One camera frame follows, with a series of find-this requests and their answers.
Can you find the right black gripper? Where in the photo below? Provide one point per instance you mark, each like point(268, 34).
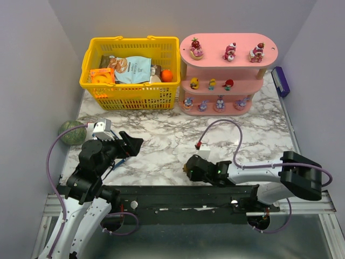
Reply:
point(190, 167)

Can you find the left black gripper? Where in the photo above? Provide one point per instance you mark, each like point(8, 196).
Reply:
point(123, 147)

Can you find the small purple bunny toy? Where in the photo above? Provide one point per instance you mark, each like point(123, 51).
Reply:
point(203, 106)

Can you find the purple orange bunny toy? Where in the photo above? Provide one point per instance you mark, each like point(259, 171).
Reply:
point(188, 103)

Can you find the yellow duck toy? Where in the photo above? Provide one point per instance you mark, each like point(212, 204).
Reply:
point(194, 83)

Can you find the small yellow blue toy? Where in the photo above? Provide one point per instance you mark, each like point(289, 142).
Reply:
point(212, 84)

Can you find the red cherry toy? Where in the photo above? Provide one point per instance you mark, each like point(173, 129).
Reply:
point(228, 85)

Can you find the strawberry pink bear donut toy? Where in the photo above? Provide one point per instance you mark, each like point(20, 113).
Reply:
point(196, 51)

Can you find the pink bear figure toy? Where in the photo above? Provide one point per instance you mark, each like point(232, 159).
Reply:
point(230, 50)

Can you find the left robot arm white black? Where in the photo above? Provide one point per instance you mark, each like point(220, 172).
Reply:
point(85, 200)

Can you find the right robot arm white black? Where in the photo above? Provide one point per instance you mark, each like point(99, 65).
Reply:
point(291, 175)

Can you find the purple bunny toy on shelf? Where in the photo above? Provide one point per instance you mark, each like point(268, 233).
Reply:
point(241, 104)

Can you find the pink three-tier shelf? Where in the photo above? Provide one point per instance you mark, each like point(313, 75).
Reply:
point(247, 76)

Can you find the blue white box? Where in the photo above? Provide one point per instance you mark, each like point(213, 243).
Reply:
point(118, 164)

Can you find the green textured melon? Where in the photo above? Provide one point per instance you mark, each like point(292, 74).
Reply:
point(74, 137)

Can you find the beige round item in basket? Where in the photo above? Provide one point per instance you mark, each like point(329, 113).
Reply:
point(154, 79)

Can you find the orange snack box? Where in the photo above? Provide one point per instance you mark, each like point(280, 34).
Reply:
point(104, 76)

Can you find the light blue chips bag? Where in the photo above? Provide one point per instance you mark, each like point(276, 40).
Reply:
point(131, 70)

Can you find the orange fruit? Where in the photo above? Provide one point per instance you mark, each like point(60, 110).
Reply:
point(166, 76)

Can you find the brown snack packet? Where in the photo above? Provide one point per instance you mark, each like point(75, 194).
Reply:
point(104, 62)

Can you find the yellow plastic shopping basket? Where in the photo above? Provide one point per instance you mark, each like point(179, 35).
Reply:
point(163, 51)

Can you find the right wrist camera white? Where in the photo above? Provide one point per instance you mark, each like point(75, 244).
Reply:
point(203, 150)

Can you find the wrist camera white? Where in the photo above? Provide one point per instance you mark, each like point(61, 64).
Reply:
point(99, 130)
point(203, 150)

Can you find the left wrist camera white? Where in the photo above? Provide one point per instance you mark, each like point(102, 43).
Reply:
point(99, 130)

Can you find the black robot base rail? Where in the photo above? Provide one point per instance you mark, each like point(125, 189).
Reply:
point(177, 205)

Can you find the purple box at wall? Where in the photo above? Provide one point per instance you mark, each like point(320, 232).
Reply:
point(280, 82)

